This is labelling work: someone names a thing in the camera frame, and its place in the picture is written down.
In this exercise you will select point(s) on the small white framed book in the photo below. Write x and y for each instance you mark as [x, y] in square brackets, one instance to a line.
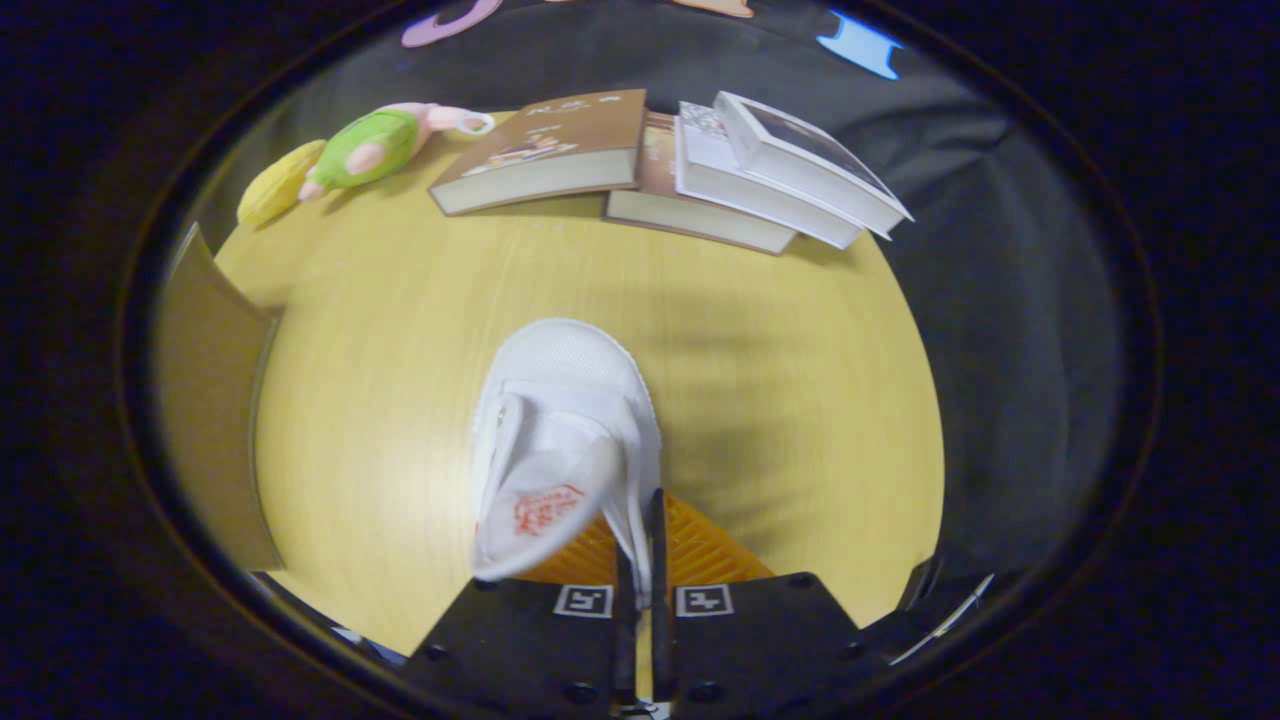
[800, 150]

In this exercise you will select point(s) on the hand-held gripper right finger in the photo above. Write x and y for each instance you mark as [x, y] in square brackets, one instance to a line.
[660, 620]

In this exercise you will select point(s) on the brown cover book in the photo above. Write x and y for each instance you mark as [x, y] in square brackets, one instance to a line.
[560, 130]

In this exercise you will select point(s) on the brown storage box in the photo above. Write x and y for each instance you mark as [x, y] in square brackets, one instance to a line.
[205, 400]

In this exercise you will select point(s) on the green and pink plush toy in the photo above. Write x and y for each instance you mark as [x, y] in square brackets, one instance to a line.
[375, 145]

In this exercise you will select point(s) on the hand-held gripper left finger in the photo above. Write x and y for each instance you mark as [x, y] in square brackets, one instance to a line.
[626, 620]

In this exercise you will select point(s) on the yellow plush toy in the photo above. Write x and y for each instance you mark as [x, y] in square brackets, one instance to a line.
[275, 185]

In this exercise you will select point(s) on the large brown book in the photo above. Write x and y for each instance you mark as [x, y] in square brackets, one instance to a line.
[690, 222]

